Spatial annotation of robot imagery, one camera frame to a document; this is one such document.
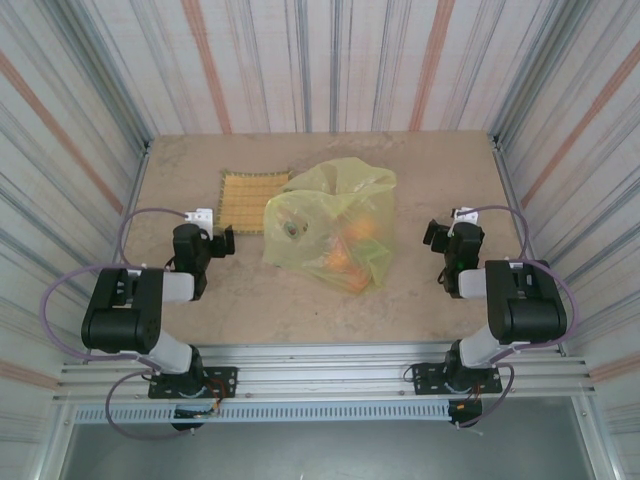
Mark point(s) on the translucent yellow-green plastic bag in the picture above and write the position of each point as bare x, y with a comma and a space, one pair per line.
300, 240

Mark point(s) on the dull orange-yellow wrinkled fruit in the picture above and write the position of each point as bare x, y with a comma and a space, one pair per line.
357, 285

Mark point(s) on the bright orange wrinkled fruit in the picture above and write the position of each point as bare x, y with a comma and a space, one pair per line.
337, 260

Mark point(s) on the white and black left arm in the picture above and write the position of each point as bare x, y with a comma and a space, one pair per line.
120, 320

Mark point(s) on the woven bamboo mat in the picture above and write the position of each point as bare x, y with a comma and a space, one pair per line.
245, 205

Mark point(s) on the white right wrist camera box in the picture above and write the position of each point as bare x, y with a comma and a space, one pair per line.
466, 215

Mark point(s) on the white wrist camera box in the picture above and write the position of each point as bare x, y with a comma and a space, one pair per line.
200, 216
466, 215

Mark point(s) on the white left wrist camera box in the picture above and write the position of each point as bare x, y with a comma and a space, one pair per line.
200, 216

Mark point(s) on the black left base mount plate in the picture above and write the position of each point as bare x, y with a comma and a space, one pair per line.
225, 382

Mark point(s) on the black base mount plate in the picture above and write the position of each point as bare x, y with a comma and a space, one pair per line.
225, 382
425, 380

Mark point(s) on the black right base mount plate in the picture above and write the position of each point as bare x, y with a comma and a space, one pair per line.
425, 380

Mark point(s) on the aluminium rail frame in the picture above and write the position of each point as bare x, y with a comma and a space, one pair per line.
320, 370

